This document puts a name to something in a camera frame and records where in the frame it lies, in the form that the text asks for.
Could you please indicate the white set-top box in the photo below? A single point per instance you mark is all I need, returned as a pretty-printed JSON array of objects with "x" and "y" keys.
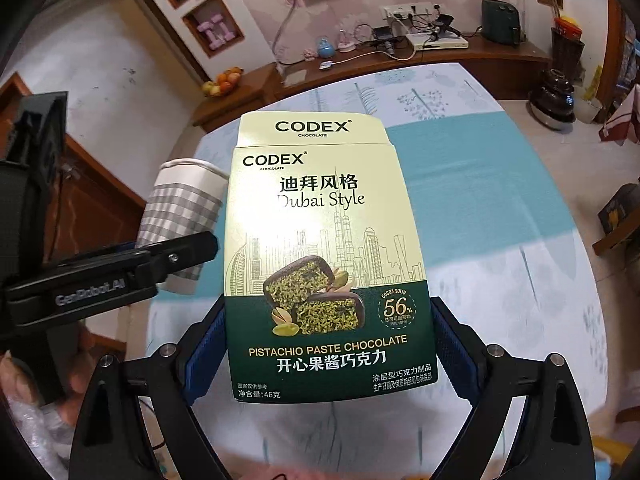
[{"x": 440, "y": 42}]

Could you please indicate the blue snow globe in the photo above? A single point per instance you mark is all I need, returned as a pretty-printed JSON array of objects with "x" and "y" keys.
[{"x": 325, "y": 50}]

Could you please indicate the fruit bowl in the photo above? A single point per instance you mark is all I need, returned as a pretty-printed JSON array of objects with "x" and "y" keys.
[{"x": 224, "y": 83}]

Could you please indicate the brown wooden door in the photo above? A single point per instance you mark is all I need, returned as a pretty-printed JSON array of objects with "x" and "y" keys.
[{"x": 85, "y": 195}]

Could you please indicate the clear plastic bag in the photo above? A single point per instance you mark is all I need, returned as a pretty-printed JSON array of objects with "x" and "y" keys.
[{"x": 35, "y": 440}]

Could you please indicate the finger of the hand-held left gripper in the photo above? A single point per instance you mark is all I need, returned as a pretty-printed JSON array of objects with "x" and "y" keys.
[{"x": 180, "y": 255}]

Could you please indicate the grey checkered paper cup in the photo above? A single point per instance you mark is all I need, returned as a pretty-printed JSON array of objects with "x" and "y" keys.
[{"x": 180, "y": 200}]

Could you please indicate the pink dumbbell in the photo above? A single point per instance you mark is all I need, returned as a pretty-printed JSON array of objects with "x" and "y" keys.
[
  {"x": 207, "y": 31},
  {"x": 223, "y": 26}
]

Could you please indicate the wooden side cabinet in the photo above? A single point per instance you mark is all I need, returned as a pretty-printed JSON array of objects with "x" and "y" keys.
[{"x": 235, "y": 105}]

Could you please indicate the dark printed cardboard box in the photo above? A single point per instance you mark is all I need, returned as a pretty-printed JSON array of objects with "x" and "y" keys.
[{"x": 619, "y": 210}]

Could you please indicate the yellow green chocolate box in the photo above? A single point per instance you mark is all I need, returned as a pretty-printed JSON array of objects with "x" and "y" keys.
[{"x": 325, "y": 240}]

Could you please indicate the white wall outlets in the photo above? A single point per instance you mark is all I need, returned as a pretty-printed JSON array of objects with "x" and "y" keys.
[{"x": 404, "y": 10}]

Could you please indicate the dark green air fryer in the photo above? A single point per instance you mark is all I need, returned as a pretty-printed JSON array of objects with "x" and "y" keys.
[{"x": 500, "y": 22}]

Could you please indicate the dark round ceramic jar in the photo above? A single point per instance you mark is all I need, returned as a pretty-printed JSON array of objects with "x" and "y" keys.
[{"x": 552, "y": 97}]

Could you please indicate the white container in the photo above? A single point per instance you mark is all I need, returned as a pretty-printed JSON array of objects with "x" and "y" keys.
[{"x": 588, "y": 109}]

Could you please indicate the black handheld device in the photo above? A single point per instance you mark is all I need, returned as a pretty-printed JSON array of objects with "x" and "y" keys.
[{"x": 442, "y": 28}]

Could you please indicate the tree print tablecloth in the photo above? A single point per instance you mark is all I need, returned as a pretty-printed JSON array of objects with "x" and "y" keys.
[{"x": 500, "y": 270}]

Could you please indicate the person's left hand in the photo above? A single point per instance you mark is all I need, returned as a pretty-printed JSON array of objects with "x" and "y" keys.
[{"x": 82, "y": 365}]

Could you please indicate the small black screen device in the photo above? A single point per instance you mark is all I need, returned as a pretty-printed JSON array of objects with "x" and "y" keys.
[{"x": 382, "y": 35}]

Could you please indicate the pink dome ornament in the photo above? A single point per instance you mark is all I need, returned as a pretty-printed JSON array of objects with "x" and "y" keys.
[{"x": 345, "y": 43}]

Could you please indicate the wooden television bench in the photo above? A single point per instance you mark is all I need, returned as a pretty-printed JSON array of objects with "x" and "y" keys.
[{"x": 500, "y": 57}]

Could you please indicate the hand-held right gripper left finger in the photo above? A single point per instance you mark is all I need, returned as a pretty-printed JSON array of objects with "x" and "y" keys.
[{"x": 202, "y": 355}]

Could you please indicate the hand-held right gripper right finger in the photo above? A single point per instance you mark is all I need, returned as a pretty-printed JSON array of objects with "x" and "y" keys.
[{"x": 457, "y": 355}]

